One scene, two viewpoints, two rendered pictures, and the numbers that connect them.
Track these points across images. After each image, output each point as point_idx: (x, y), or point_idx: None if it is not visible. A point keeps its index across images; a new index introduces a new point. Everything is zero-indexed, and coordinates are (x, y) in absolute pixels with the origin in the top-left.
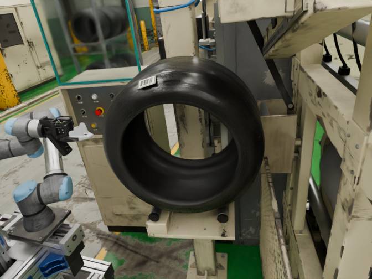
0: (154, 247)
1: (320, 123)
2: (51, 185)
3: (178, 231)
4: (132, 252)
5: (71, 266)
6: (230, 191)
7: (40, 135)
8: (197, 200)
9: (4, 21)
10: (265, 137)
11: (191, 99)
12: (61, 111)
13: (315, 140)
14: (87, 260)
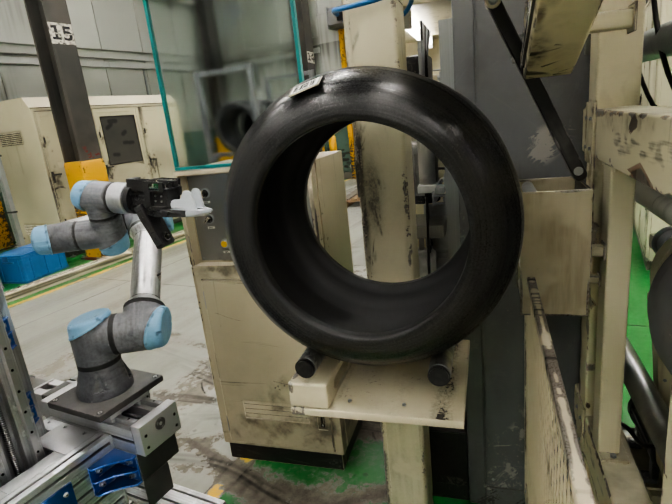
0: (313, 491)
1: (638, 177)
2: (133, 317)
3: (351, 406)
4: (269, 496)
5: (148, 483)
6: (454, 309)
7: (124, 207)
8: (389, 332)
9: (119, 126)
10: (530, 236)
11: (381, 111)
12: (183, 264)
13: (646, 326)
14: (182, 493)
